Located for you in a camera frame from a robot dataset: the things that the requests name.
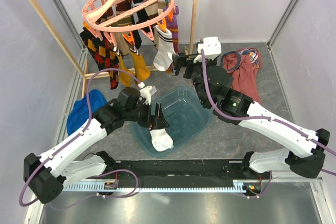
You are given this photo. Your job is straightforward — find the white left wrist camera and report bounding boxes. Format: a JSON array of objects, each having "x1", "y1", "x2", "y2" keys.
[{"x1": 138, "y1": 82, "x2": 157, "y2": 105}]

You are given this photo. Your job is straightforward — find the blue translucent plastic basin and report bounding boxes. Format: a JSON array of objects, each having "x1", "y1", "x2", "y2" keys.
[{"x1": 130, "y1": 87, "x2": 212, "y2": 158}]

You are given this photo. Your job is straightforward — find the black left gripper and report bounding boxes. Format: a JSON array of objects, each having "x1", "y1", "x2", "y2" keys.
[{"x1": 124, "y1": 99, "x2": 169, "y2": 130}]

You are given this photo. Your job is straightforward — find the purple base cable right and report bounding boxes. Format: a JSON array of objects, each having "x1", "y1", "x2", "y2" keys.
[{"x1": 233, "y1": 171, "x2": 274, "y2": 200}]

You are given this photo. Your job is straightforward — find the blue cloth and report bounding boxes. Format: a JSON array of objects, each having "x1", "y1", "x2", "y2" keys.
[{"x1": 66, "y1": 89, "x2": 107, "y2": 135}]

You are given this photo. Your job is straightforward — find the brown striped sock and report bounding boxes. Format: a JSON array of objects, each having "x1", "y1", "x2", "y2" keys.
[{"x1": 103, "y1": 1, "x2": 133, "y2": 28}]

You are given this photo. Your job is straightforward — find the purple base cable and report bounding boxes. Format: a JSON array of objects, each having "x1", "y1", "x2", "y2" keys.
[
  {"x1": 49, "y1": 169, "x2": 139, "y2": 210},
  {"x1": 233, "y1": 171, "x2": 274, "y2": 200}
]

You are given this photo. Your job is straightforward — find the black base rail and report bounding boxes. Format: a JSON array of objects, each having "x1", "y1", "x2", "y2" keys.
[{"x1": 105, "y1": 159, "x2": 269, "y2": 189}]

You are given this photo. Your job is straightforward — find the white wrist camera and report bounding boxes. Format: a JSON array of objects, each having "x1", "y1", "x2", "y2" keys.
[
  {"x1": 138, "y1": 82, "x2": 157, "y2": 105},
  {"x1": 194, "y1": 36, "x2": 222, "y2": 62}
]

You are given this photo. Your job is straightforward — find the mustard yellow sock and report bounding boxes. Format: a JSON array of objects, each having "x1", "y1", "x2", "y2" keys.
[
  {"x1": 123, "y1": 32, "x2": 151, "y2": 81},
  {"x1": 115, "y1": 49, "x2": 134, "y2": 87}
]

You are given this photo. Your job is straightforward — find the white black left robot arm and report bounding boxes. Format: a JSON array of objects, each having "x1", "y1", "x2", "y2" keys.
[{"x1": 23, "y1": 86, "x2": 174, "y2": 204}]

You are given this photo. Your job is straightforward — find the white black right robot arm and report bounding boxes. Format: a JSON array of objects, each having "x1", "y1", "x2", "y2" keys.
[{"x1": 172, "y1": 53, "x2": 330, "y2": 179}]

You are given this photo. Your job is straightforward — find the purple striped sock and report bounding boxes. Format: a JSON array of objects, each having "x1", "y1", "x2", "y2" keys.
[{"x1": 165, "y1": 6, "x2": 180, "y2": 53}]

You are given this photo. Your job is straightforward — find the black white striped sock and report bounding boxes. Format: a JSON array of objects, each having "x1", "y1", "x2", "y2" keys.
[{"x1": 129, "y1": 0, "x2": 157, "y2": 25}]

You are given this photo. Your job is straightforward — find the pink round clip hanger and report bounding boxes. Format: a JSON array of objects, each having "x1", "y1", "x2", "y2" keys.
[{"x1": 82, "y1": 0, "x2": 174, "y2": 37}]

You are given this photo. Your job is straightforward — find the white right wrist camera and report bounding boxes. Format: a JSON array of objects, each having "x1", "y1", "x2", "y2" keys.
[{"x1": 194, "y1": 36, "x2": 222, "y2": 62}]

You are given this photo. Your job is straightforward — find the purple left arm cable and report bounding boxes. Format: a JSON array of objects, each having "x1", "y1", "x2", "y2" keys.
[{"x1": 19, "y1": 68, "x2": 142, "y2": 207}]

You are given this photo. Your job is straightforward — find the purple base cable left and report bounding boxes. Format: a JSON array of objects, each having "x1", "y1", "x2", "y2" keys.
[{"x1": 49, "y1": 169, "x2": 139, "y2": 210}]

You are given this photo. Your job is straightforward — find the argyle black red sock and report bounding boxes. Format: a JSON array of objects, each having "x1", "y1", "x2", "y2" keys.
[{"x1": 79, "y1": 26, "x2": 121, "y2": 90}]

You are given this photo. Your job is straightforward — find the red garment pile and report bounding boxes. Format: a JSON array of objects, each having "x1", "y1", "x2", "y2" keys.
[{"x1": 220, "y1": 48, "x2": 263, "y2": 103}]

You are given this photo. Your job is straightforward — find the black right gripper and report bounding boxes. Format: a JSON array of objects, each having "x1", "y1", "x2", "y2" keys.
[{"x1": 172, "y1": 51, "x2": 217, "y2": 105}]

